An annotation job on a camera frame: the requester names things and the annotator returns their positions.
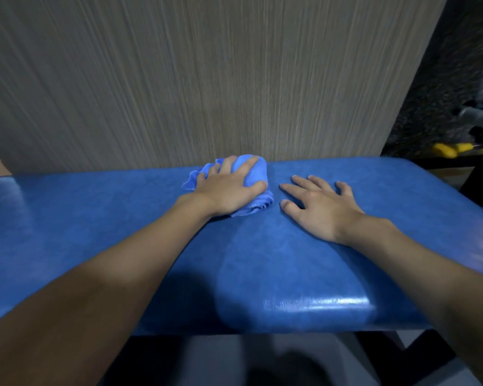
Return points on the person's left hand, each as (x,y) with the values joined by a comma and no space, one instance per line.
(223,194)

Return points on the person's right hand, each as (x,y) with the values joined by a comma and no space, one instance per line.
(326,215)

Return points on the blue microfibre cloth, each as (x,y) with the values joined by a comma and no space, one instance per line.
(261,170)

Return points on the blue bench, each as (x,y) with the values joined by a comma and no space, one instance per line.
(104,221)

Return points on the person's right forearm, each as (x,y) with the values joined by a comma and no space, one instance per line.
(446,285)

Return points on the person's left forearm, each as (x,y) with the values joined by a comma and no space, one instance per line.
(64,317)

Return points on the yellow adjustment pin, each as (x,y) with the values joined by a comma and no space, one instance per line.
(442,149)

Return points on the black exercise machine frame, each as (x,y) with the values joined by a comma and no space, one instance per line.
(477,184)

